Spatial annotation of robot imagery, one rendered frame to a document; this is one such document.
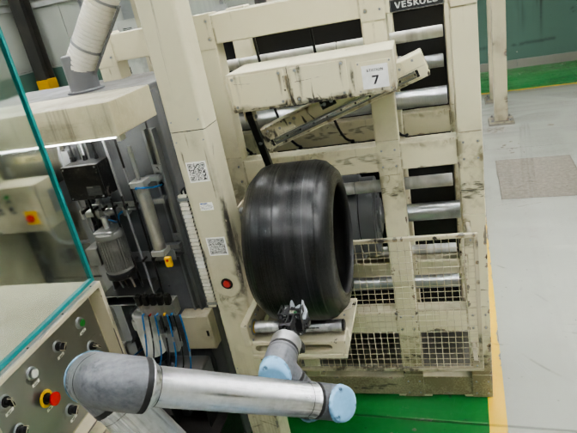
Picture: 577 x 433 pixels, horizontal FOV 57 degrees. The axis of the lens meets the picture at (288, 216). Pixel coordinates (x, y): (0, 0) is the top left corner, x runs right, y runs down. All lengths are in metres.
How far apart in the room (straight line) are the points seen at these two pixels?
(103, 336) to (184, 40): 1.02
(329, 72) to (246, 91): 0.31
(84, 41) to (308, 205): 1.10
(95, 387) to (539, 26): 10.37
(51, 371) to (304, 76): 1.25
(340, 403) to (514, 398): 1.70
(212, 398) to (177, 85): 1.01
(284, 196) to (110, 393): 0.85
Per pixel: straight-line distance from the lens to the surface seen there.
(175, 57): 1.79
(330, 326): 1.94
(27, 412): 1.72
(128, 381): 1.15
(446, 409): 2.91
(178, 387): 1.20
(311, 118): 2.11
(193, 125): 1.81
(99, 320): 1.94
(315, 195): 1.70
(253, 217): 1.72
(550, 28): 11.00
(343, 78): 1.92
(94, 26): 2.23
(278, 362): 1.45
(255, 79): 1.98
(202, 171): 1.85
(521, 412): 2.91
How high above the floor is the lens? 2.01
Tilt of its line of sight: 22 degrees down
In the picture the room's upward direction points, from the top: 11 degrees counter-clockwise
